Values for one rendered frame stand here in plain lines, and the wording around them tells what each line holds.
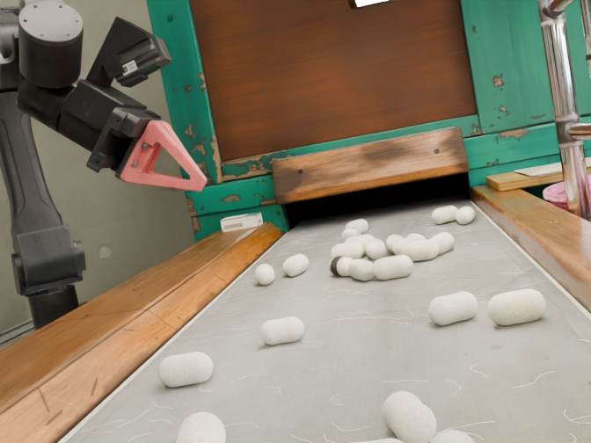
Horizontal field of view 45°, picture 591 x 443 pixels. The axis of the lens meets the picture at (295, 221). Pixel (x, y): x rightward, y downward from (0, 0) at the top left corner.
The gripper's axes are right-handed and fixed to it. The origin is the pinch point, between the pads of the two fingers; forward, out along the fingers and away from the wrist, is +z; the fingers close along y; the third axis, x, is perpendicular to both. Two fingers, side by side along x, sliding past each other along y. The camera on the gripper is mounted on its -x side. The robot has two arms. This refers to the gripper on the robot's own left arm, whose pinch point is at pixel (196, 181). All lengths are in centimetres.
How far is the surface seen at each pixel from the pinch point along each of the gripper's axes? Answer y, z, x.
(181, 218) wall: 144, -31, 42
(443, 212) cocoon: 24.3, 25.3, -8.1
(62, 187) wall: 147, -71, 54
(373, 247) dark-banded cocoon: 5.4, 18.8, -2.4
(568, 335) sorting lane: -28.2, 29.2, -9.0
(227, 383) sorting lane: -28.7, 13.8, 4.0
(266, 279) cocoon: 0.7, 10.9, 5.3
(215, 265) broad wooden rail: 7.3, 4.7, 8.7
